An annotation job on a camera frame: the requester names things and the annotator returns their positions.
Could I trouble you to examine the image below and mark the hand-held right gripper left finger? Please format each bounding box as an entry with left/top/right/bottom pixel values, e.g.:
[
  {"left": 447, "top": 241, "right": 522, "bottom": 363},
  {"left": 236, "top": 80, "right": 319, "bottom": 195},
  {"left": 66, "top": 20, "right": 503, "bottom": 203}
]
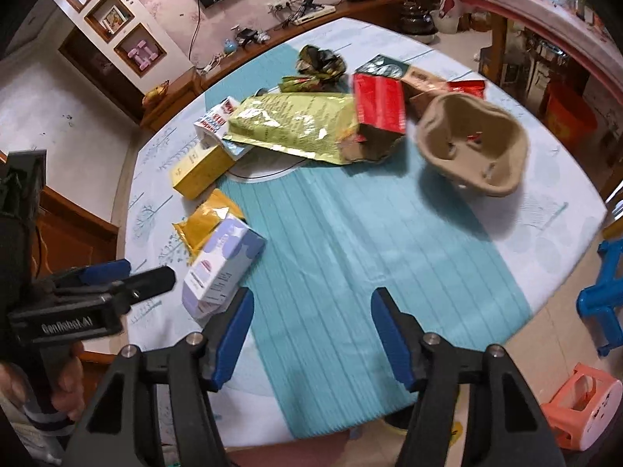
[{"left": 65, "top": 286, "right": 256, "bottom": 467}]

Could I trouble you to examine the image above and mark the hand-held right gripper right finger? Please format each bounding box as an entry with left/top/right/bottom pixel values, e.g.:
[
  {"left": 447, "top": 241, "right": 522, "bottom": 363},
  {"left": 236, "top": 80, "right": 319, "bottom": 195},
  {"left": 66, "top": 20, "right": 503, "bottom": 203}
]
[{"left": 371, "top": 286, "right": 568, "bottom": 467}]

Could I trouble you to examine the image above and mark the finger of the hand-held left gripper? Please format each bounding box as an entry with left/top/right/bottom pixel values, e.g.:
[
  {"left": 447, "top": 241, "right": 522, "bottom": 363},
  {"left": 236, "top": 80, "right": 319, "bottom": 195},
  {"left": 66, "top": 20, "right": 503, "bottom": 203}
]
[
  {"left": 55, "top": 267, "right": 177, "bottom": 313},
  {"left": 50, "top": 259, "right": 132, "bottom": 291}
]

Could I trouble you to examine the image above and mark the lavender white box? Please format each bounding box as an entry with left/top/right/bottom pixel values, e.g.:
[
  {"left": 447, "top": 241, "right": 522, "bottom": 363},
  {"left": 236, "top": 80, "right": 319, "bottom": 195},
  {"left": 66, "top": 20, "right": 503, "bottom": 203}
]
[{"left": 181, "top": 218, "right": 268, "bottom": 321}]

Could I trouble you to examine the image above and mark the large yellow-green snack bag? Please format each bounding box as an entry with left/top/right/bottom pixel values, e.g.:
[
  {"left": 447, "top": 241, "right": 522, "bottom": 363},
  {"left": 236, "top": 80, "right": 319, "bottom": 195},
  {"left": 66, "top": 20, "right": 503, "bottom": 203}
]
[{"left": 223, "top": 91, "right": 363, "bottom": 165}]

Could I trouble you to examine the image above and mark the green white wrapper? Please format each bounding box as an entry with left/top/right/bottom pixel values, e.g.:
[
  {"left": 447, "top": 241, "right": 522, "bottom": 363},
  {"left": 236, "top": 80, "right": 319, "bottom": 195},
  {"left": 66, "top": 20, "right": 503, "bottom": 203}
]
[{"left": 278, "top": 74, "right": 336, "bottom": 94}]

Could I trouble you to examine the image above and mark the black gold paper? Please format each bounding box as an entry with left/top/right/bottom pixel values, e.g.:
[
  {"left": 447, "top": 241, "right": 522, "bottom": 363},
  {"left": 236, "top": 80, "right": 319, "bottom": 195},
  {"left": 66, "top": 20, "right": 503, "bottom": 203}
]
[{"left": 296, "top": 45, "right": 347, "bottom": 79}]

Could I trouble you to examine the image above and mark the person's left forearm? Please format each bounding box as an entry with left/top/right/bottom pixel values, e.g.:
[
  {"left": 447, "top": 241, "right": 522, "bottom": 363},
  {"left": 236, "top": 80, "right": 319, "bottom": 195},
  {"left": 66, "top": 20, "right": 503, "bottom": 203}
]
[{"left": 0, "top": 396, "right": 66, "bottom": 455}]

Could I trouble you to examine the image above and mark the person's left hand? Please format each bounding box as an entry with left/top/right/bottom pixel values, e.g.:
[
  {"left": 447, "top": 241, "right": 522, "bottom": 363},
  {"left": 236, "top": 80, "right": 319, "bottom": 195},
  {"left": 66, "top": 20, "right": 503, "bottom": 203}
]
[{"left": 0, "top": 343, "right": 86, "bottom": 421}]

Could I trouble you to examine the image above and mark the wooden door with wavy panel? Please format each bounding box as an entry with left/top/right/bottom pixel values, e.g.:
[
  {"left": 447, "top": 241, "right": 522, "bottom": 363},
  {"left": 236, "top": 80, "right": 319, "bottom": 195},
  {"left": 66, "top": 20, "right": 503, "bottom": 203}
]
[{"left": 29, "top": 185, "right": 121, "bottom": 278}]

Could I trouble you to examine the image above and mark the yellow foil pouch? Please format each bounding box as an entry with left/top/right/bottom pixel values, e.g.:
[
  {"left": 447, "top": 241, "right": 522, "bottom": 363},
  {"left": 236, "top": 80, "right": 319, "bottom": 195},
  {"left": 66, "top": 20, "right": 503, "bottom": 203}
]
[{"left": 172, "top": 189, "right": 245, "bottom": 266}]

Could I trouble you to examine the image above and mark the leaf printed teal tablecloth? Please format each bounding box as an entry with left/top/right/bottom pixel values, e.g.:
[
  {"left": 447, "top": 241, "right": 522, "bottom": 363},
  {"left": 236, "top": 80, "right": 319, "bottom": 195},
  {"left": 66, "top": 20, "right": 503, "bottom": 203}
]
[{"left": 124, "top": 17, "right": 609, "bottom": 448}]

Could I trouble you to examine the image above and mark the yellow cardboard box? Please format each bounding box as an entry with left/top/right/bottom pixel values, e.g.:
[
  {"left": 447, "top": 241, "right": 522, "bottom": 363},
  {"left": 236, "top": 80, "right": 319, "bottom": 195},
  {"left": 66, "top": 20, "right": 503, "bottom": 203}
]
[{"left": 169, "top": 143, "right": 234, "bottom": 200}]

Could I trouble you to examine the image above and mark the red white carton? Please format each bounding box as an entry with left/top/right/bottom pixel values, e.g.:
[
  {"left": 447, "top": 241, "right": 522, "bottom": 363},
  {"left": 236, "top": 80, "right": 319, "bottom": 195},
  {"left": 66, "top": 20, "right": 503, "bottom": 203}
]
[{"left": 194, "top": 96, "right": 254, "bottom": 160}]

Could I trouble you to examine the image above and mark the small wooden side cabinet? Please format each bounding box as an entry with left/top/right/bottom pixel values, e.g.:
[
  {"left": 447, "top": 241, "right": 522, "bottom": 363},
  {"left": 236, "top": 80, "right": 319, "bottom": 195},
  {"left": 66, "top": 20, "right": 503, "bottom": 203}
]
[{"left": 140, "top": 65, "right": 205, "bottom": 132}]

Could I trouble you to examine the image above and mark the dark wooden door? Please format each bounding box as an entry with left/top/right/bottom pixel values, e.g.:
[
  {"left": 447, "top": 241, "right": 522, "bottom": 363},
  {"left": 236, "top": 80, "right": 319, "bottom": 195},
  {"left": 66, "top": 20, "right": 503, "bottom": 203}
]
[{"left": 58, "top": 26, "right": 147, "bottom": 108}]

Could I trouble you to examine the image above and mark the pink plastic stool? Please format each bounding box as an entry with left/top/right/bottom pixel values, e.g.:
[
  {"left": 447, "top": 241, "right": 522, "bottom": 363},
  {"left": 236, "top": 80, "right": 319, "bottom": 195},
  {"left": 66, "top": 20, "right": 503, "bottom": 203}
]
[{"left": 540, "top": 362, "right": 623, "bottom": 451}]

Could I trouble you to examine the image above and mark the brown pulp cup carrier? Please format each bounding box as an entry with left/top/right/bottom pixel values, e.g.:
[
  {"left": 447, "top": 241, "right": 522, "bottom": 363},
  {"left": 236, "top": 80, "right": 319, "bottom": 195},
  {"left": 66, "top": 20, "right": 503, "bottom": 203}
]
[{"left": 415, "top": 93, "right": 530, "bottom": 198}]

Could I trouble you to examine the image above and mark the blue plastic stool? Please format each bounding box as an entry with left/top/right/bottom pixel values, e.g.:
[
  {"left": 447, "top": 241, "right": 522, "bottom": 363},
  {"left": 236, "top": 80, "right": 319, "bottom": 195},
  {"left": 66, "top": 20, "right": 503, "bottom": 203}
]
[{"left": 577, "top": 241, "right": 623, "bottom": 356}]

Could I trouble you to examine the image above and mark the red and brown paper bag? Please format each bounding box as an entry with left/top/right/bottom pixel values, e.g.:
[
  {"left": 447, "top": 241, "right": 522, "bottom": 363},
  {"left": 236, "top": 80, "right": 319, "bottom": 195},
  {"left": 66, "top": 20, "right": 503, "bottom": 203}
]
[{"left": 338, "top": 73, "right": 408, "bottom": 163}]

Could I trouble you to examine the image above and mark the framed picture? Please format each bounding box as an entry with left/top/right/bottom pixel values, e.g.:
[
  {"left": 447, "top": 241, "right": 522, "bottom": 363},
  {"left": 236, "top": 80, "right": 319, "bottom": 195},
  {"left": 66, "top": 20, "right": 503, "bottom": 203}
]
[{"left": 101, "top": 6, "right": 128, "bottom": 34}]

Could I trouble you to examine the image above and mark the brown cardboard box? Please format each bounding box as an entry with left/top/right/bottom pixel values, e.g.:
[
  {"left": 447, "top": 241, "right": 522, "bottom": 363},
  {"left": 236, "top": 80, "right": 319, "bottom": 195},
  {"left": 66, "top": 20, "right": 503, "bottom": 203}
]
[{"left": 401, "top": 65, "right": 451, "bottom": 118}]

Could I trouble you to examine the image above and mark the small red packet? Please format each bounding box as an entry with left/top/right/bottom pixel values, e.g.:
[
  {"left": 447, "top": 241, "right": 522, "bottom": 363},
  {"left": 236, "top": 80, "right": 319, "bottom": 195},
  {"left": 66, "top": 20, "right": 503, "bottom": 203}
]
[{"left": 445, "top": 79, "right": 486, "bottom": 100}]

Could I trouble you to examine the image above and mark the dark green printed packet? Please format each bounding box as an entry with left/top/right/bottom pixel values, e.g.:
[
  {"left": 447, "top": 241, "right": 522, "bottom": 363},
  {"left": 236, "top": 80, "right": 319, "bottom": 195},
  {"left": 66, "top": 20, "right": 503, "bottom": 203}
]
[{"left": 355, "top": 54, "right": 414, "bottom": 79}]

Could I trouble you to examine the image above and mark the orange plastic bucket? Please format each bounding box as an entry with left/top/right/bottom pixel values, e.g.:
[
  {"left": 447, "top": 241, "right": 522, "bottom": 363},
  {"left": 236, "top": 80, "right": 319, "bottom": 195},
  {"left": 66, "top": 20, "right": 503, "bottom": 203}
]
[{"left": 542, "top": 82, "right": 598, "bottom": 151}]

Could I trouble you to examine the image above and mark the dark pressure cooker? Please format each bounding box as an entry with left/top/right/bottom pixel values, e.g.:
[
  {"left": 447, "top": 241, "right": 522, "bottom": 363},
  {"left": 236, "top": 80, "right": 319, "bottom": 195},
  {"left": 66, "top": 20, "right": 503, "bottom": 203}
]
[{"left": 400, "top": 2, "right": 436, "bottom": 44}]

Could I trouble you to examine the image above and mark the white set-top box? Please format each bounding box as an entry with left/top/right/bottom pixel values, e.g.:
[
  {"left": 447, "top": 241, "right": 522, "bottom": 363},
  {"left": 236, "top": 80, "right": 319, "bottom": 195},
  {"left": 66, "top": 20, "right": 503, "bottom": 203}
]
[{"left": 292, "top": 4, "right": 336, "bottom": 25}]

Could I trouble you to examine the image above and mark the white bucket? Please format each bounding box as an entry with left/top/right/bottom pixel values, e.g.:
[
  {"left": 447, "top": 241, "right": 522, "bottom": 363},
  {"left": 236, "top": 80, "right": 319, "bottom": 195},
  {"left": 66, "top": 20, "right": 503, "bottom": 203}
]
[{"left": 433, "top": 7, "right": 463, "bottom": 35}]

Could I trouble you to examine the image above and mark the long wooden television cabinet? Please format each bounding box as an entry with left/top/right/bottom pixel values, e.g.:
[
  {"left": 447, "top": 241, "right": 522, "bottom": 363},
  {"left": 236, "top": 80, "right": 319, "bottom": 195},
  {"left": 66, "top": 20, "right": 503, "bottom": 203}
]
[{"left": 197, "top": 0, "right": 410, "bottom": 91}]

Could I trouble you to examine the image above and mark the pink cloth covered counter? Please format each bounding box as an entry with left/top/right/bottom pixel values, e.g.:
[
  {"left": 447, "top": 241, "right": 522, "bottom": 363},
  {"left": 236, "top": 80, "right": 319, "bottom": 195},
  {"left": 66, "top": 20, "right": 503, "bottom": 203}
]
[{"left": 445, "top": 0, "right": 623, "bottom": 108}]

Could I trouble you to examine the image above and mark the white wall niche shelf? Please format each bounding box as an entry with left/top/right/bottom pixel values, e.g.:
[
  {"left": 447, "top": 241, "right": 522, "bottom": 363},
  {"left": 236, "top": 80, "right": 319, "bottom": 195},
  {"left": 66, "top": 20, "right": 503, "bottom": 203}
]
[{"left": 48, "top": 0, "right": 169, "bottom": 95}]

